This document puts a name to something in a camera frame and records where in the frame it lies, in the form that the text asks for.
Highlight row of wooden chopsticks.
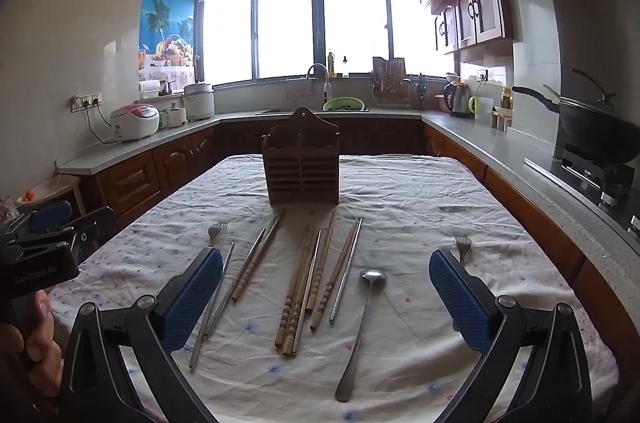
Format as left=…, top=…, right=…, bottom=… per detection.
left=231, top=207, right=360, bottom=358

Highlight spice jar set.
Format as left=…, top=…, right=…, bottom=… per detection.
left=491, top=107, right=515, bottom=132

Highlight round wooden stool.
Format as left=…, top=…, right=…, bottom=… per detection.
left=17, top=173, right=86, bottom=216

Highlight black power cable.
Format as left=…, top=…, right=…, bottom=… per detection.
left=82, top=103, right=123, bottom=143

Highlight wooden utensil holder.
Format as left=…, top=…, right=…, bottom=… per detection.
left=261, top=107, right=341, bottom=207

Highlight metal spoon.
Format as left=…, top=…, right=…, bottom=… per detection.
left=335, top=269, right=388, bottom=403

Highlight metal chopstick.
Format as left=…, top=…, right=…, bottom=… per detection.
left=202, top=228, right=267, bottom=340
left=329, top=217, right=364, bottom=324

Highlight steel electric kettle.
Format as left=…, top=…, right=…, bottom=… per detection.
left=442, top=80, right=475, bottom=119

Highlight green colander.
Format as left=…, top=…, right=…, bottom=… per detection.
left=322, top=97, right=365, bottom=113

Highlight floral white tablecloth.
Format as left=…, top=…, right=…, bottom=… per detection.
left=47, top=153, right=618, bottom=423

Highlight wall power strip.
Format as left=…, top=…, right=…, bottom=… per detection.
left=71, top=92, right=103, bottom=112

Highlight dish rack with cutting boards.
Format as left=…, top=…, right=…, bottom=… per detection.
left=371, top=56, right=412, bottom=108

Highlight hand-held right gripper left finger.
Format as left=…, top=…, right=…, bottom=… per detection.
left=59, top=247, right=224, bottom=423

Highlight small white electric pot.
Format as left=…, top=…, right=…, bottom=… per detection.
left=160, top=102, right=188, bottom=129

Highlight white and red rice cooker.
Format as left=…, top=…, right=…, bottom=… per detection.
left=110, top=103, right=161, bottom=143

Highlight chrome kitchen faucet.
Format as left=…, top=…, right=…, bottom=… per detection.
left=306, top=63, right=332, bottom=110

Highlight gas stove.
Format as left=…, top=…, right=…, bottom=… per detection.
left=524, top=143, right=640, bottom=234

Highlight person's left hand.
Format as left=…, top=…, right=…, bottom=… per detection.
left=0, top=290, right=64, bottom=400

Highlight large kitchen window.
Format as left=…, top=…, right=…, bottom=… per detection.
left=196, top=0, right=458, bottom=86

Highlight metal fork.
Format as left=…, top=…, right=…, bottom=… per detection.
left=188, top=242, right=236, bottom=370
left=454, top=235, right=473, bottom=266
left=206, top=223, right=229, bottom=250

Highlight black wok with lid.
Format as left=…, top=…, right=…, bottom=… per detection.
left=511, top=68, right=640, bottom=164

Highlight tropical fruit wall poster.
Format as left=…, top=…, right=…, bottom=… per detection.
left=138, top=0, right=197, bottom=85

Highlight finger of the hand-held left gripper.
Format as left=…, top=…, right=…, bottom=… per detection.
left=65, top=206, right=119, bottom=263
left=27, top=200, right=73, bottom=235

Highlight grey kitchen countertop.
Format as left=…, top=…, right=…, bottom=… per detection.
left=56, top=106, right=640, bottom=299

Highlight wooden lower cabinets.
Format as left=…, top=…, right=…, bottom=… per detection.
left=80, top=117, right=640, bottom=384

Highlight large white cooker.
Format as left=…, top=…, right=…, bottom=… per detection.
left=182, top=82, right=217, bottom=122

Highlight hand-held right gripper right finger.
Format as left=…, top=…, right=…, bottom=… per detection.
left=428, top=248, right=593, bottom=423

